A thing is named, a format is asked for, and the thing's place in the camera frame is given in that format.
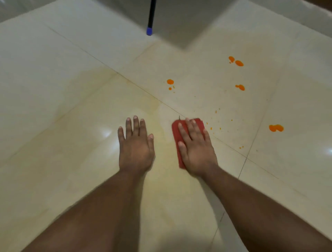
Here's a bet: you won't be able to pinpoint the person's right hand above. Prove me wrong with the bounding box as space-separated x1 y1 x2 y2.
177 118 219 179

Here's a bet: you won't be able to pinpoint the person's left hand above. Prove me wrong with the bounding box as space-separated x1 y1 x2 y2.
117 115 155 174

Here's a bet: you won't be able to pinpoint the red cloth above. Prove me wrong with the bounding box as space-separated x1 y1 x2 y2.
171 117 205 170

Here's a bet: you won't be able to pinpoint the orange liquid spill drops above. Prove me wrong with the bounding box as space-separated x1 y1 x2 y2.
166 56 285 150

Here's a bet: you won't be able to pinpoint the person's left forearm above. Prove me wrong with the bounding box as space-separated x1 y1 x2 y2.
22 169 146 252

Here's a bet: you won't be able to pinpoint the person's right forearm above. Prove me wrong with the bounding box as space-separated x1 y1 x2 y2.
201 165 332 252

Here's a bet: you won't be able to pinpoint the cream tiled floor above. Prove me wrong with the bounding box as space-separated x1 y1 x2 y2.
0 0 332 252

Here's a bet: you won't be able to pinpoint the black pole with blue tip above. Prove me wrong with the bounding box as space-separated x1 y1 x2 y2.
146 0 157 36

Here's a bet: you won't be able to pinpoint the white baseboard ledge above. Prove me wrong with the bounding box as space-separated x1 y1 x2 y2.
0 0 332 38

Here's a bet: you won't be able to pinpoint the brown wooden panel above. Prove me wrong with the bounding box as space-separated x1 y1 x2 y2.
305 0 332 11

